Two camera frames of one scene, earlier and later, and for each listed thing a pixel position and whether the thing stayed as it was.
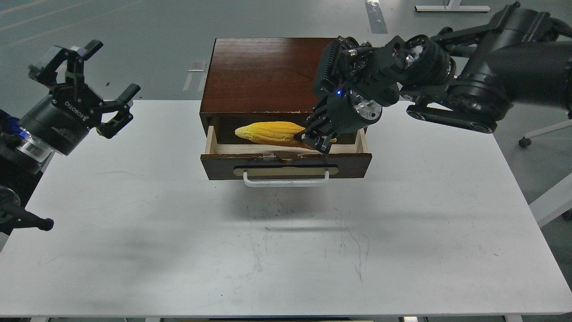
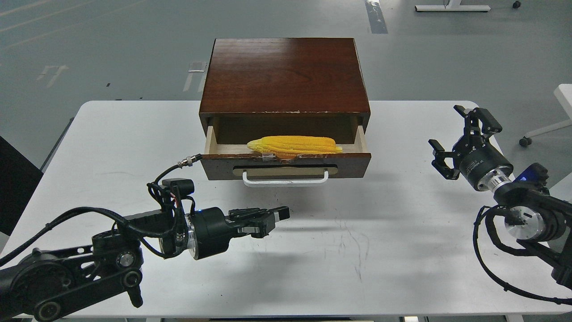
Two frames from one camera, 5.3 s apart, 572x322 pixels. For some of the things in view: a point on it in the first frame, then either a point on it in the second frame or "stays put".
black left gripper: [61, 120] to [210, 232]
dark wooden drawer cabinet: [250, 80] stays put
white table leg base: [453, 6] stays put
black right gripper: [338, 117] to [483, 166]
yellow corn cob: [272, 131] to [290, 147]
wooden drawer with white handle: [266, 166] stays put
